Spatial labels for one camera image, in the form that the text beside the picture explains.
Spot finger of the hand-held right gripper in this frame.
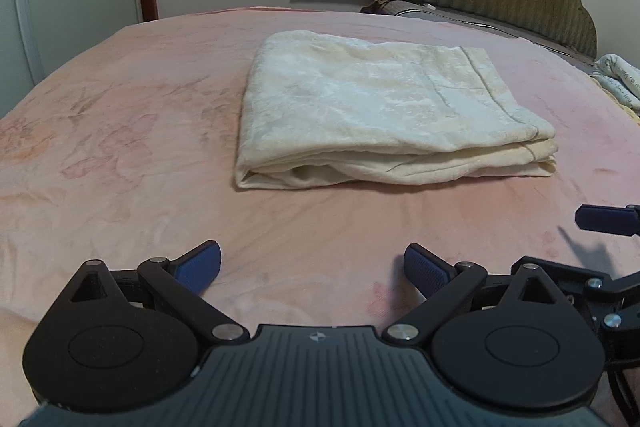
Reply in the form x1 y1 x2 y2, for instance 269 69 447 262
575 204 640 237
512 255 640 360

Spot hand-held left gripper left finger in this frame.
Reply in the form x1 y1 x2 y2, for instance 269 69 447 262
64 240 252 349

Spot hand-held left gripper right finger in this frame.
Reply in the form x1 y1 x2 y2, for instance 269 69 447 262
382 242 574 346

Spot cream pants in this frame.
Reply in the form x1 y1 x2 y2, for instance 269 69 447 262
234 29 559 192

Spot pink blanket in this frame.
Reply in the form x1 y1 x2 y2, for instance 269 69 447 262
0 6 640 427

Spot yellow blanket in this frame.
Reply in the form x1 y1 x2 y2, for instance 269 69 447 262
602 86 640 128

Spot white printed cloth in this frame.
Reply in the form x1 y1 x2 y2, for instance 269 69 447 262
592 53 640 100

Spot grey striped pillow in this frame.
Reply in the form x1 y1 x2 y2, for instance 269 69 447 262
360 0 597 64

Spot small brown cloth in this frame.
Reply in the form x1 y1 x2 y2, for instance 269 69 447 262
361 0 401 15

